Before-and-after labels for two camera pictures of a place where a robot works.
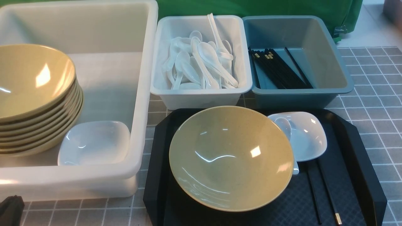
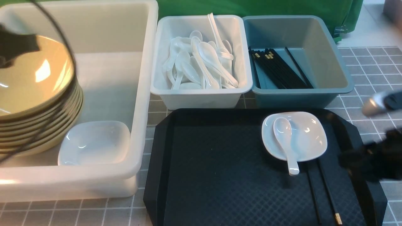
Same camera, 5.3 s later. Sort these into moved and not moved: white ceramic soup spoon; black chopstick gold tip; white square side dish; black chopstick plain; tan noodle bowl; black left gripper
Moved: black left gripper; tan noodle bowl
Not moved: white square side dish; black chopstick gold tip; white ceramic soup spoon; black chopstick plain
